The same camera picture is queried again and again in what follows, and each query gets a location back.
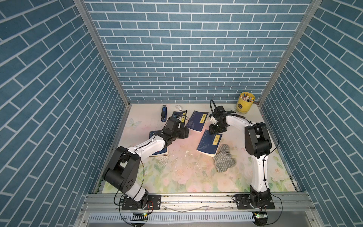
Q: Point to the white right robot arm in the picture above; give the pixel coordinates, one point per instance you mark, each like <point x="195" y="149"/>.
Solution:
<point x="257" y="144"/>

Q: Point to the blue black stapler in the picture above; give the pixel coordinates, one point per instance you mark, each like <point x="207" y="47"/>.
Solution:
<point x="164" y="113"/>

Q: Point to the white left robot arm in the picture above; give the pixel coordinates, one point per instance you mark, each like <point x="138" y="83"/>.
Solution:
<point x="122" y="169"/>

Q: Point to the grey striped cleaning cloth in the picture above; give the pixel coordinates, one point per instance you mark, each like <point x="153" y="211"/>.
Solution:
<point x="223" y="160"/>

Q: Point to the blue book Zhuangzi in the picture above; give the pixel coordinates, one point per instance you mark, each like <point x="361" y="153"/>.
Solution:
<point x="209" y="143"/>

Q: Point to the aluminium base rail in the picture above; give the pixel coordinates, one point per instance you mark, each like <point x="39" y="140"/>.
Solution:
<point x="291" y="209"/>

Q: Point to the blue book Mengxi notes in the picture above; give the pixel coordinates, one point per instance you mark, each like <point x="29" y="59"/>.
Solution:
<point x="158" y="150"/>

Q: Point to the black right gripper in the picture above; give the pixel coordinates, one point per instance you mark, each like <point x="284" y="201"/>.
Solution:
<point x="212" y="131"/>

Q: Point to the blue book Hanfeizi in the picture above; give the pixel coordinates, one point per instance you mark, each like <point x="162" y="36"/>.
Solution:
<point x="181" y="115"/>

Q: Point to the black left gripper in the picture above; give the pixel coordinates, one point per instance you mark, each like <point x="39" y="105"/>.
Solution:
<point x="184" y="133"/>

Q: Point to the yellow pen holder cup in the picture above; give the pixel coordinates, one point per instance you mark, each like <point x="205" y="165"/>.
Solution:
<point x="244" y="102"/>

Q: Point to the blue book Yuewei notes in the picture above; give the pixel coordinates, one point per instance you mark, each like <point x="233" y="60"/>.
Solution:
<point x="197" y="121"/>

